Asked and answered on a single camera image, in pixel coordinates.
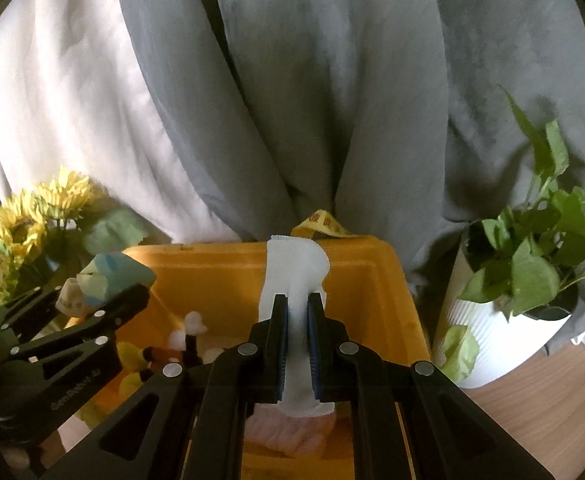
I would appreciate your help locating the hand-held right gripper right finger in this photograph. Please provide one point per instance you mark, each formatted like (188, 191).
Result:
(315, 350)

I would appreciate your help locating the white curtain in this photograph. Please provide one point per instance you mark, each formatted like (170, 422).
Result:
(72, 110)

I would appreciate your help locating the pink soft cloth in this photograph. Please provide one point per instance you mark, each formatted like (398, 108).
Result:
(292, 435)

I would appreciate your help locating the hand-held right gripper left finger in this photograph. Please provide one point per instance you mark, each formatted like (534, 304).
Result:
(282, 350)

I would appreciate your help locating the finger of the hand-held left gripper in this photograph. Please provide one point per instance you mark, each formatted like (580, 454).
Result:
(112, 310)
(27, 315)

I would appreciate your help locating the yellow plastic basket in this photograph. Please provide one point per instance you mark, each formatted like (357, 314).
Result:
(372, 310)

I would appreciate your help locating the small plush with blue hat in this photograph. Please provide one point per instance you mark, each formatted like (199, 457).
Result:
(110, 275)

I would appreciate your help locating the green plant in white pot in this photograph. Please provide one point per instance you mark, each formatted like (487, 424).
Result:
(502, 330)

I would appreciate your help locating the white sock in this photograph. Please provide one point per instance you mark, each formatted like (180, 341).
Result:
(297, 270)

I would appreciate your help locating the black and red mouse plush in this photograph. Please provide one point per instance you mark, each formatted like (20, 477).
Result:
(135, 357)

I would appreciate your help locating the artificial sunflower bouquet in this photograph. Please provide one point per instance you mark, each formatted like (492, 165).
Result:
(17, 220)

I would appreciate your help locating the grey curtain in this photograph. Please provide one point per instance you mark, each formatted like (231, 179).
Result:
(322, 85)

